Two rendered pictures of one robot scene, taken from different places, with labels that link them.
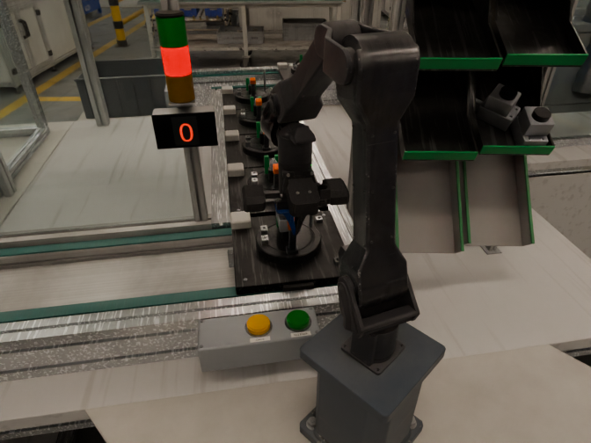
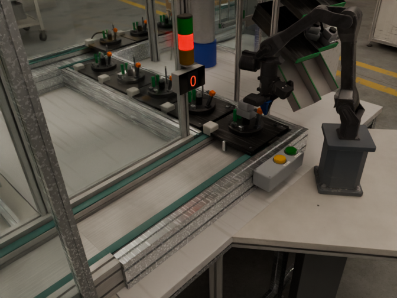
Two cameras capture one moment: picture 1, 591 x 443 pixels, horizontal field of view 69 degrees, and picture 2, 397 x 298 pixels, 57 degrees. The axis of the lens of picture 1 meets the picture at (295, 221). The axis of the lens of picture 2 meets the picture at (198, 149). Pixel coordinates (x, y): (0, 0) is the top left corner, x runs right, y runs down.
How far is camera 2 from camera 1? 0.91 m
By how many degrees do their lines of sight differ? 29
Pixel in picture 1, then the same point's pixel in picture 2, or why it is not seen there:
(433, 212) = (299, 87)
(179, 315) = (243, 172)
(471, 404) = not seen: hidden behind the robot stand
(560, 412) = (382, 145)
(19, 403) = (199, 252)
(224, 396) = (279, 200)
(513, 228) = (325, 85)
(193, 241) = (192, 148)
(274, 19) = not seen: outside the picture
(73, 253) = (136, 181)
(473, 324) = not seen: hidden behind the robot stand
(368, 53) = (357, 15)
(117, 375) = (226, 219)
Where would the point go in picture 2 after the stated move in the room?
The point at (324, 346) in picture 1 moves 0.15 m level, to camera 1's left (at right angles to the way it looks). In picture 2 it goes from (334, 141) to (303, 158)
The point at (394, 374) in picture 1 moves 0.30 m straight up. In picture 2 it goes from (363, 137) to (387, 46)
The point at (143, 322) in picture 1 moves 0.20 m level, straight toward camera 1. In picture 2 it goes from (233, 182) to (295, 200)
